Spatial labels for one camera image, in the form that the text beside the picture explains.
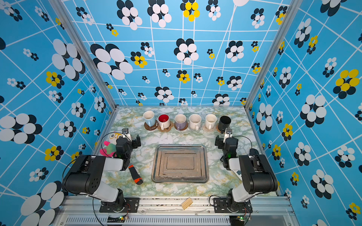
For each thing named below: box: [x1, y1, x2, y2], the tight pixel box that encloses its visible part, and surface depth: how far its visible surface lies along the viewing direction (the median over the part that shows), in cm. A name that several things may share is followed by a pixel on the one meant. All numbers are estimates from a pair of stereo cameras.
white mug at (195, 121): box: [189, 113, 202, 131], surface depth 102 cm
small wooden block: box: [181, 196, 193, 210], surface depth 75 cm
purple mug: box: [174, 113, 187, 131], surface depth 103 cm
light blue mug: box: [142, 110, 157, 128], surface depth 101 cm
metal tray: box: [151, 144, 210, 184], surface depth 90 cm
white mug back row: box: [205, 113, 218, 130], surface depth 101 cm
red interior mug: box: [157, 113, 171, 131], surface depth 104 cm
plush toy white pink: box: [99, 132, 123, 158], surface depth 93 cm
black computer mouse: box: [249, 148, 260, 156], surface depth 93 cm
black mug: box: [217, 115, 232, 134], surface depth 101 cm
